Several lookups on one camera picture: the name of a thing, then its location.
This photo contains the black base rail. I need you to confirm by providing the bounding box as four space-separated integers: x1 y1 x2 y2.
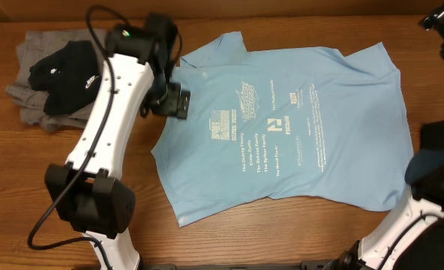
139 259 338 270

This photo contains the light blue printed t-shirt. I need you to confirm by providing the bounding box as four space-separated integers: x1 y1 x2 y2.
152 32 413 226

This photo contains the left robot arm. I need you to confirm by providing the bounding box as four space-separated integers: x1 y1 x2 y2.
44 13 191 269

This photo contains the black folded Nike garment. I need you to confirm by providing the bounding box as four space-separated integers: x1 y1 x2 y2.
28 40 101 116

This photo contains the grey folded garment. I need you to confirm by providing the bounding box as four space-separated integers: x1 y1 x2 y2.
6 29 104 132

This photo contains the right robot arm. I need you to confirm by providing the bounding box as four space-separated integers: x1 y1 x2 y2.
300 121 444 270

